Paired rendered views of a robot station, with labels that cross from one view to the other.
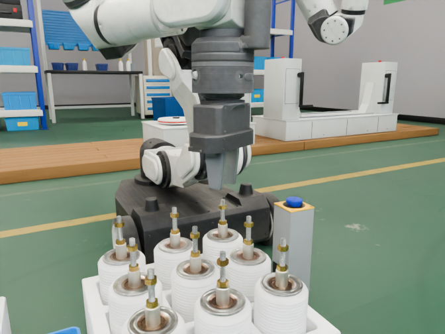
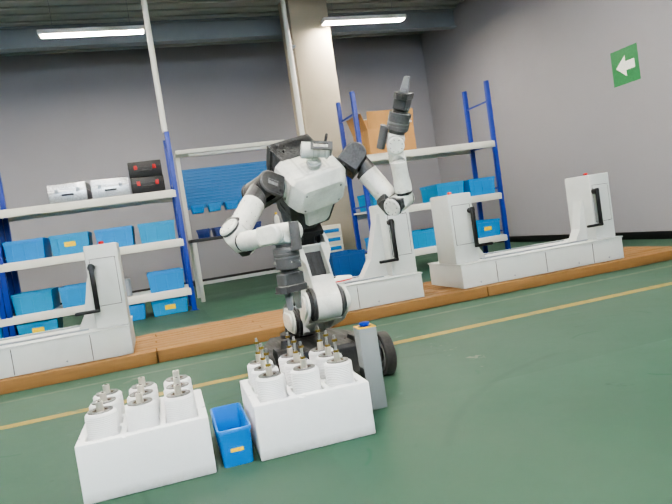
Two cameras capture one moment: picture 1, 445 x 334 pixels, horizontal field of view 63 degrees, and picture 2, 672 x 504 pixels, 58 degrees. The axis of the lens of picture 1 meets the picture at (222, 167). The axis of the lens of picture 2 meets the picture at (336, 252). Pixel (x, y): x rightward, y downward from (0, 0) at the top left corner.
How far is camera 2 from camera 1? 1.52 m
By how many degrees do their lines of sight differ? 15
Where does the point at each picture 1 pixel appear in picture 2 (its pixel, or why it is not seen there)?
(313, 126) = (498, 267)
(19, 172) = (182, 348)
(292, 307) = (338, 367)
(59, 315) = not seen: hidden behind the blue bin
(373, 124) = (586, 254)
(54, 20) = (196, 179)
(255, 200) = not seen: hidden behind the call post
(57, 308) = not seen: hidden behind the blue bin
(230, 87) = (288, 266)
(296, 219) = (363, 333)
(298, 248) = (369, 353)
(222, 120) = (287, 280)
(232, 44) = (286, 250)
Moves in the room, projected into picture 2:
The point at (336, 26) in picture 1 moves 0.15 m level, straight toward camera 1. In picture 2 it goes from (391, 205) to (377, 207)
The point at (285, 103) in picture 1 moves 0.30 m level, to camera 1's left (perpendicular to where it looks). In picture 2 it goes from (458, 245) to (418, 250)
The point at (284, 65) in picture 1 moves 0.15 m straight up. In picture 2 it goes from (448, 203) to (446, 183)
